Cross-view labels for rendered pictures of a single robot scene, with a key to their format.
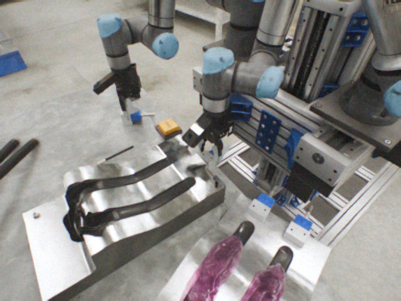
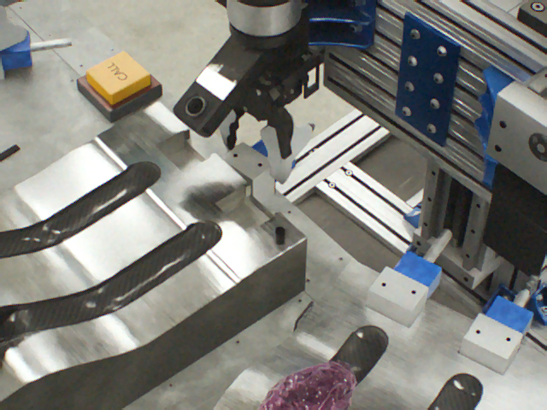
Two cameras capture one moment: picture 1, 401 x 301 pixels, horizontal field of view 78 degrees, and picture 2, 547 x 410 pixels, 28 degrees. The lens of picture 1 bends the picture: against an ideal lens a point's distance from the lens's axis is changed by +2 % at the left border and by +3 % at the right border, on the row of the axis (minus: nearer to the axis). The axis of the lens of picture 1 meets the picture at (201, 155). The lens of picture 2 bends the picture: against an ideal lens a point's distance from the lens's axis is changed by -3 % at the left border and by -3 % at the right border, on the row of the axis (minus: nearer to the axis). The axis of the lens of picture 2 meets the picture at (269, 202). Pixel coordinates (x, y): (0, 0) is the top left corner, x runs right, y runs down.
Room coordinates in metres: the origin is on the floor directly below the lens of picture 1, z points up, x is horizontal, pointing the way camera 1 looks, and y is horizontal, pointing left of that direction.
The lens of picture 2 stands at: (-0.33, 0.03, 1.78)
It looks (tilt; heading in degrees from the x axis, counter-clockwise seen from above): 49 degrees down; 355
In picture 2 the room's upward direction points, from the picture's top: straight up
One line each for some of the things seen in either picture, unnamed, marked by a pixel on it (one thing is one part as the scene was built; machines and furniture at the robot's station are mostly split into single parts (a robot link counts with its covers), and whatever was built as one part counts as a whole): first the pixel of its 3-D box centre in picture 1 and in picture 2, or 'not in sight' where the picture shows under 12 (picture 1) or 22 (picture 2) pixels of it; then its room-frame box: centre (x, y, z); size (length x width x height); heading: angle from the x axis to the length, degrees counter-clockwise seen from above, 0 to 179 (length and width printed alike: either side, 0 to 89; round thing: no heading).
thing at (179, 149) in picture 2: (187, 155); (186, 161); (0.54, 0.05, 0.87); 0.05 x 0.05 x 0.04; 35
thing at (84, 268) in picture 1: (127, 200); (37, 293); (0.37, 0.21, 0.87); 0.50 x 0.26 x 0.14; 125
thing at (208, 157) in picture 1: (217, 154); (276, 154); (0.59, -0.05, 0.83); 0.13 x 0.05 x 0.05; 133
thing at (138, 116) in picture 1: (138, 115); (23, 49); (0.81, 0.26, 0.83); 0.13 x 0.05 x 0.05; 96
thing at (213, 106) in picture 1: (215, 99); (261, 0); (0.57, -0.04, 1.07); 0.08 x 0.08 x 0.05
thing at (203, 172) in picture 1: (205, 177); (248, 219); (0.45, -0.01, 0.87); 0.05 x 0.05 x 0.04; 35
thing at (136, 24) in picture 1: (144, 30); not in sight; (0.85, 0.19, 1.14); 0.11 x 0.11 x 0.08; 36
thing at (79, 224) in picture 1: (130, 190); (47, 262); (0.37, 0.19, 0.92); 0.35 x 0.16 x 0.09; 125
